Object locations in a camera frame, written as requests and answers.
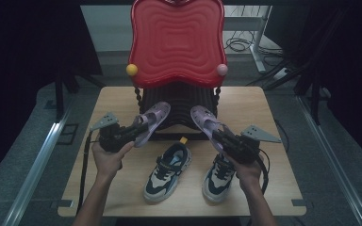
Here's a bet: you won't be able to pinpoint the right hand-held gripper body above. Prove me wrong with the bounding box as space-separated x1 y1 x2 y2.
230 124 282 164

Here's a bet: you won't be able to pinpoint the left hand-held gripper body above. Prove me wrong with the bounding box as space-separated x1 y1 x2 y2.
89 112 130 153

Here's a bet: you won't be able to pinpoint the purple sandal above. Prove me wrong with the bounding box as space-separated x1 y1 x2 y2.
132 101 172 149
189 105 234 154

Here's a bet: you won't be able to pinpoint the navy and white sneaker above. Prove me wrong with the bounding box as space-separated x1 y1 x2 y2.
142 136 193 203
202 153 238 203

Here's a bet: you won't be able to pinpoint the red and black shoe rack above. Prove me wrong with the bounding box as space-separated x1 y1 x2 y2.
125 0 229 141

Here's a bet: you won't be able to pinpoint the person's right hand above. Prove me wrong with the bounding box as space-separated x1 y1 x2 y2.
224 154 262 191

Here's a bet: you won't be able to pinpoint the person's left hand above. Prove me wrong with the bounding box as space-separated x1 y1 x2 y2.
91 141 135 182

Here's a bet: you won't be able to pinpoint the white power strip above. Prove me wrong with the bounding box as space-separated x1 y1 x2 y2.
272 66 289 81

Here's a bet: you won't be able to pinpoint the black metal stand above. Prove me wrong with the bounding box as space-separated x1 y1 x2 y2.
307 72 325 126

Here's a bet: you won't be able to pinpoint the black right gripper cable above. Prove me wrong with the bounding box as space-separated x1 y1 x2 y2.
251 148 271 196

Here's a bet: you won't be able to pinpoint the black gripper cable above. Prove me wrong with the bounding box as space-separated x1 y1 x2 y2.
251 148 271 196
75 130 100 216

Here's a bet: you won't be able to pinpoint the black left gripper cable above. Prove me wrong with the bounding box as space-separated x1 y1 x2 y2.
75 130 100 216

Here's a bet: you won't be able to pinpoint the aluminium floor rail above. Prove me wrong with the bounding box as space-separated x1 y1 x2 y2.
1 97 74 226
296 95 362 226

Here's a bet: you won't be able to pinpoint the black floor cables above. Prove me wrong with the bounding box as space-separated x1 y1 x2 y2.
224 37 284 57

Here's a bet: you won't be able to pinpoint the white metal desk frame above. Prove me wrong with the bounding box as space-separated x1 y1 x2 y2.
222 5 274 74

